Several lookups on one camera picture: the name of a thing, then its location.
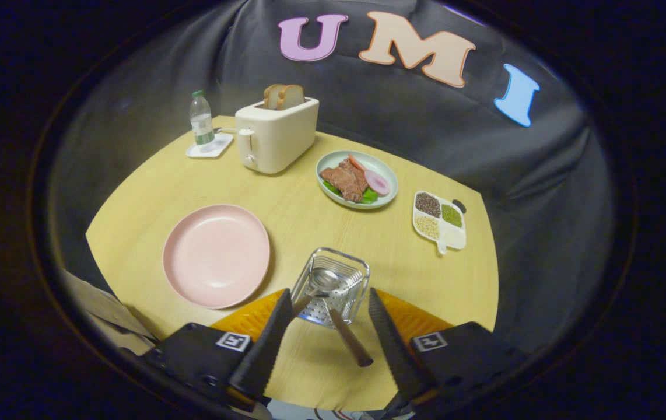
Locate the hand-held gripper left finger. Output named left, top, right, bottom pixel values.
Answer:
left=152, top=288, right=293, bottom=409

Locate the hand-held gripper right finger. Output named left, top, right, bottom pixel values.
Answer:
left=368, top=287, right=529, bottom=409

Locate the wooden handled metal fork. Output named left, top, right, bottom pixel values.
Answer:
left=310, top=292, right=374, bottom=368

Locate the wooden handled metal spoon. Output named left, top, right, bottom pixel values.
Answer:
left=291, top=268, right=343, bottom=319

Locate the pink round plate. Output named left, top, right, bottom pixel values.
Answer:
left=162, top=204, right=271, bottom=310

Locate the white divided bean dish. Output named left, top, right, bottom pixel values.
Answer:
left=412, top=191, right=467, bottom=256

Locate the green lettuce leaf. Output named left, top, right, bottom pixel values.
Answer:
left=323, top=180, right=379, bottom=205

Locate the pink ham slice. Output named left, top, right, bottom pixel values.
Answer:
left=364, top=169, right=392, bottom=197

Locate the beige cloth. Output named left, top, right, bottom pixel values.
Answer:
left=62, top=269, right=159, bottom=354

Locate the brown steak piece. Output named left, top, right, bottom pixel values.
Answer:
left=320, top=157, right=369, bottom=203

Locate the pale green oval plate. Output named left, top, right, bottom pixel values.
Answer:
left=316, top=150, right=399, bottom=211

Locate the white square coaster tray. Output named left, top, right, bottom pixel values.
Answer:
left=186, top=132, right=234, bottom=159

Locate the cream white toaster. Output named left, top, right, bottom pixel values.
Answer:
left=234, top=97, right=320, bottom=175

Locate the black backdrop cloth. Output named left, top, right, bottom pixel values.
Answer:
left=47, top=0, right=619, bottom=351

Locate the clear plastic water bottle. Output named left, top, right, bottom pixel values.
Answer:
left=189, top=89, right=216, bottom=146

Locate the metal wire basket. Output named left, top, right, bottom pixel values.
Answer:
left=290, top=247, right=371, bottom=329

